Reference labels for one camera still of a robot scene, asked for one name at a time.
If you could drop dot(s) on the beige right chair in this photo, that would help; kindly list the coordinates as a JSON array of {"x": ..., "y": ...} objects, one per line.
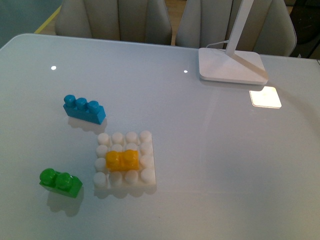
[{"x": 268, "y": 29}]

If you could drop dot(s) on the white studded base plate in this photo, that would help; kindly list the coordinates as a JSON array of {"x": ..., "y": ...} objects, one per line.
[{"x": 104, "y": 180}]

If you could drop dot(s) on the yellow two-stud block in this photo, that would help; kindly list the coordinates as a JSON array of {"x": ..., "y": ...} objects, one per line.
[{"x": 123, "y": 161}]

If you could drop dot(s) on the beige chair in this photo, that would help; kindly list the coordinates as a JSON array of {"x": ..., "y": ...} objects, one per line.
[
  {"x": 141, "y": 21},
  {"x": 268, "y": 29}
]

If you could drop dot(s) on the beige left chair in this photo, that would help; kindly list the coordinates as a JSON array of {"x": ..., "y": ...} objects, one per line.
[{"x": 141, "y": 21}]

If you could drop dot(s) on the white desk lamp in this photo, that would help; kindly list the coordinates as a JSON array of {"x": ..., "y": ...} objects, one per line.
[{"x": 231, "y": 65}]

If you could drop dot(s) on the green two-stud block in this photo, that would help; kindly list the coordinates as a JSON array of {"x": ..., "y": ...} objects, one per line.
[{"x": 60, "y": 182}]

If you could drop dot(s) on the blue three-stud block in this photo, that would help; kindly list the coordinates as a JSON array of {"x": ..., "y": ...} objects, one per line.
[{"x": 81, "y": 109}]

